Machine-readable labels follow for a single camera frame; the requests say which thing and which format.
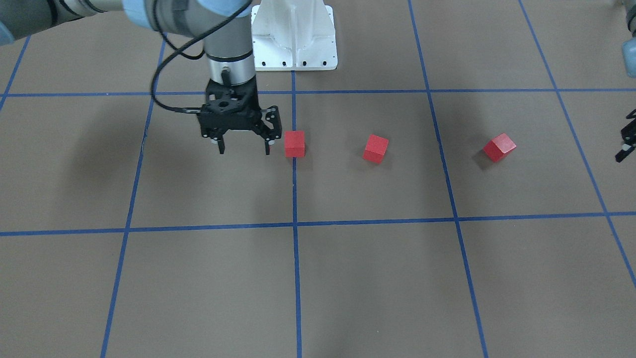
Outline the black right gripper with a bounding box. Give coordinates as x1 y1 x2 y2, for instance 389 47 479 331
197 80 280 156

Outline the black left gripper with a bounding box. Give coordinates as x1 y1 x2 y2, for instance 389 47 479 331
614 109 636 163

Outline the red block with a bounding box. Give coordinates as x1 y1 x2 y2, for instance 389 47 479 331
284 131 306 158
483 132 517 163
363 134 389 165

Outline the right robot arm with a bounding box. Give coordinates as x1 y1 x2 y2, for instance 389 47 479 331
0 0 282 155

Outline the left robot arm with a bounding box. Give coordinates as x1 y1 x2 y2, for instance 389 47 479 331
614 0 636 163

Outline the white pillar base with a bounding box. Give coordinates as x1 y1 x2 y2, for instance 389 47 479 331
251 0 338 71

